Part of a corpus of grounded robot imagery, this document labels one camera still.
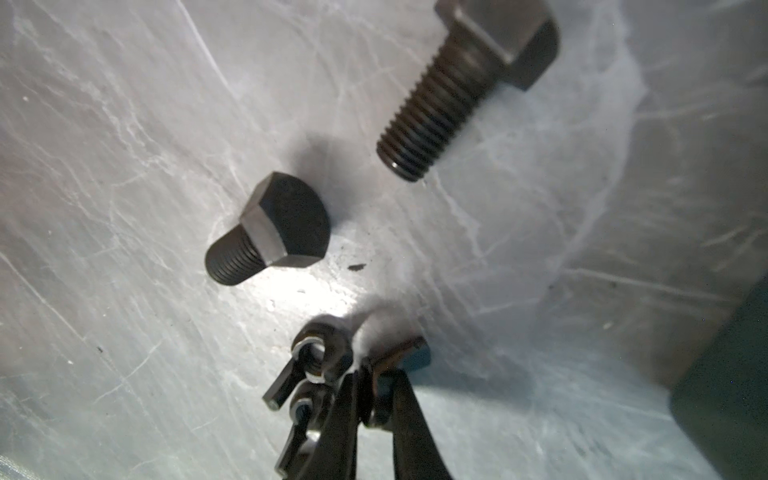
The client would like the black hex bolt near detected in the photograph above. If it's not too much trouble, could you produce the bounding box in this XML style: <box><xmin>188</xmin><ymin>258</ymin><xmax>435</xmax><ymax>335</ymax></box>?
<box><xmin>205</xmin><ymin>171</ymin><xmax>331</xmax><ymax>286</ymax></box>

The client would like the grey plastic organizer box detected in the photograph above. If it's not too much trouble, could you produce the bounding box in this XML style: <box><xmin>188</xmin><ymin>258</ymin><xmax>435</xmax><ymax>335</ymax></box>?
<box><xmin>669</xmin><ymin>278</ymin><xmax>767</xmax><ymax>479</ymax></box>

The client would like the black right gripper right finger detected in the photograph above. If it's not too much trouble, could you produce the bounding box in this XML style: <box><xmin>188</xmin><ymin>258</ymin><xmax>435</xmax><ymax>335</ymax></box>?
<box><xmin>390</xmin><ymin>372</ymin><xmax>452</xmax><ymax>480</ymax></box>

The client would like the black wing nut cluster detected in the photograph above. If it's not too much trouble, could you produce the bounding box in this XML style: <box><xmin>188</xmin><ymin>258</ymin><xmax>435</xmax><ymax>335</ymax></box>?
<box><xmin>359</xmin><ymin>336</ymin><xmax>431</xmax><ymax>431</ymax></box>
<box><xmin>262</xmin><ymin>315</ymin><xmax>354</xmax><ymax>411</ymax></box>
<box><xmin>275</xmin><ymin>381</ymin><xmax>335</xmax><ymax>479</ymax></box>

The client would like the black hex bolt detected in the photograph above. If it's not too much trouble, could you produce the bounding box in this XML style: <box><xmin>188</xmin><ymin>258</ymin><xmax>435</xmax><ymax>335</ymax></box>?
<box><xmin>205</xmin><ymin>171</ymin><xmax>331</xmax><ymax>286</ymax></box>
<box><xmin>376</xmin><ymin>0</ymin><xmax>560</xmax><ymax>182</ymax></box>

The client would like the black hex bolt middle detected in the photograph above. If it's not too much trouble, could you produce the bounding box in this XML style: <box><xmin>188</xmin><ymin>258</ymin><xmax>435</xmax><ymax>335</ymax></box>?
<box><xmin>376</xmin><ymin>0</ymin><xmax>560</xmax><ymax>182</ymax></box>

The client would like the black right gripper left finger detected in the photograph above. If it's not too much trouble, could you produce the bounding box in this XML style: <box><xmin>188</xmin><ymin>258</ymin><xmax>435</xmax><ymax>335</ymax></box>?
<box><xmin>293</xmin><ymin>371</ymin><xmax>360</xmax><ymax>480</ymax></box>

